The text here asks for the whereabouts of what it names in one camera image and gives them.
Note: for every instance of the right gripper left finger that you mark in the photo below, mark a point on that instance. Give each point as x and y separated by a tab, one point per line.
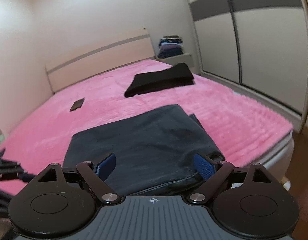
59	202

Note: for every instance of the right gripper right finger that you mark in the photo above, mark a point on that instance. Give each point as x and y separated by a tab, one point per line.
245	202

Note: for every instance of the dark grey jeans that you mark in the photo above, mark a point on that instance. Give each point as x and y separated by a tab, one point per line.
154	151

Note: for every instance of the stack of folded clothes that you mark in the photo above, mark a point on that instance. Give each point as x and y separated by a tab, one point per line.
170	46

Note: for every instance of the white mattress edge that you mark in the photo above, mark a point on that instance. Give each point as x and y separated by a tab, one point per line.
277	159

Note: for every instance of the pink fluffy bed blanket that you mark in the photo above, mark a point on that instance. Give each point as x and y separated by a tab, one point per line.
242	128

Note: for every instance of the black smartphone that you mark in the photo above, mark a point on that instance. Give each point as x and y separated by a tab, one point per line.
77	104

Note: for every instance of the folded black garment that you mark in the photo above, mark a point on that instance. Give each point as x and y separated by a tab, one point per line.
175	76

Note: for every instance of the white bedside table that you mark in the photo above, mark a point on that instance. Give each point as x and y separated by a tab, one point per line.
183	58

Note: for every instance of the white sliding wardrobe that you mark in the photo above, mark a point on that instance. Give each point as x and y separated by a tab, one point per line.
259	48

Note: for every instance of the beige bed headboard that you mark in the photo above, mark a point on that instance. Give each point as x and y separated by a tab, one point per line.
96	58

